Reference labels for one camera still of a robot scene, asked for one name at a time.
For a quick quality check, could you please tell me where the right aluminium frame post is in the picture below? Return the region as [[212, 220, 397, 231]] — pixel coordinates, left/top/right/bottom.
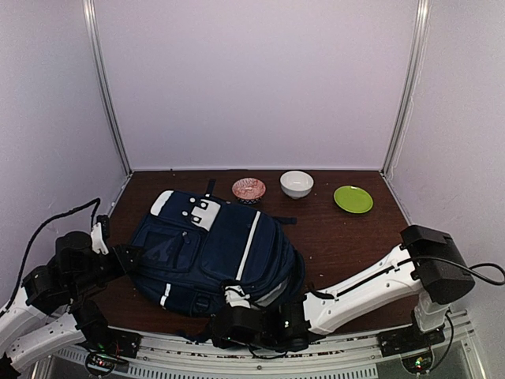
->
[[381, 0, 431, 177]]

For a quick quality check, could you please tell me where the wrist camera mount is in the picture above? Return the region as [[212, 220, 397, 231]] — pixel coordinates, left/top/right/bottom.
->
[[90, 215, 110, 255], [222, 280, 252, 309]]

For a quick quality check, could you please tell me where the green plate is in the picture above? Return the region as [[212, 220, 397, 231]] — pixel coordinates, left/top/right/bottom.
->
[[333, 186, 374, 214]]

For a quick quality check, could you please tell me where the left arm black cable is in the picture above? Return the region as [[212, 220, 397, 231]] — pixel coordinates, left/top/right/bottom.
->
[[0, 197, 103, 317]]

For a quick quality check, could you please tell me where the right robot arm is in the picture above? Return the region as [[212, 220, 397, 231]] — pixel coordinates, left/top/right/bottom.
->
[[210, 225, 504, 353]]

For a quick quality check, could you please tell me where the navy blue backpack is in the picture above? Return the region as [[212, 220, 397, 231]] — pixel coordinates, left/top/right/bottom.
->
[[130, 189, 305, 343]]

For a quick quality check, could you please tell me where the red patterned small bowl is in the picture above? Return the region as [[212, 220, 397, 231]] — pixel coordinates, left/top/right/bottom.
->
[[231, 178, 266, 205]]

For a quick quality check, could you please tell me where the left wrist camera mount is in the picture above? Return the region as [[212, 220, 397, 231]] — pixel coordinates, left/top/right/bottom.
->
[[90, 215, 110, 255]]

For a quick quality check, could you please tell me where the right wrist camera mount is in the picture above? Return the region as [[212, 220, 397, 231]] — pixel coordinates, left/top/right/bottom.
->
[[222, 280, 252, 309]]

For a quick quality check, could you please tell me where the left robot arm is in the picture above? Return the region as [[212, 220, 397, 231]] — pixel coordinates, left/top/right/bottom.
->
[[1, 231, 144, 378]]

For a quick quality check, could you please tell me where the left aluminium frame post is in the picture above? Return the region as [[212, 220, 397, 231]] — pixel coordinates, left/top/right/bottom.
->
[[82, 0, 132, 176]]

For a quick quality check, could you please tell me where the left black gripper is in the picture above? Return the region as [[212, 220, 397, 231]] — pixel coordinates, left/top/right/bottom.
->
[[69, 242, 144, 297]]

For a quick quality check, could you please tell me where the front aluminium rail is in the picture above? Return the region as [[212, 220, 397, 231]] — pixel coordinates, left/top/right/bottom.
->
[[39, 321, 478, 379]]

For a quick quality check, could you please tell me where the white ceramic bowl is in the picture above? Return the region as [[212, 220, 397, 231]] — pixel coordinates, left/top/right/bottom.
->
[[279, 171, 314, 200]]

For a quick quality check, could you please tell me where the aluminium frame post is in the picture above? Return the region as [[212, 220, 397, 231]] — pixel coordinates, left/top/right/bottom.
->
[[82, 0, 132, 176], [381, 0, 431, 177]]

